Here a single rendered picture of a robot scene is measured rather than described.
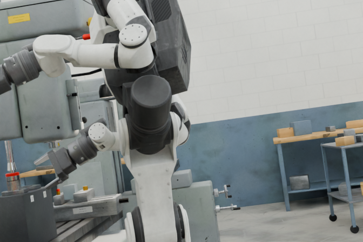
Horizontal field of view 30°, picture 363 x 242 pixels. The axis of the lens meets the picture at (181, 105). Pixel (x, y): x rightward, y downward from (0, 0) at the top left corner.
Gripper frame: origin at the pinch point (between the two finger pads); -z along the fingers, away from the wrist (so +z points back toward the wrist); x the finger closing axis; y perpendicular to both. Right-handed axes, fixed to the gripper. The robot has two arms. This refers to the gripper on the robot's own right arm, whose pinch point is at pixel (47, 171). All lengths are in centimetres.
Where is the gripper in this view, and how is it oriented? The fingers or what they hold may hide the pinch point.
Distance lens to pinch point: 244.4
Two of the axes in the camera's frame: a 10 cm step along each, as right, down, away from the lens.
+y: -2.5, -3.8, -8.9
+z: 8.5, -5.2, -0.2
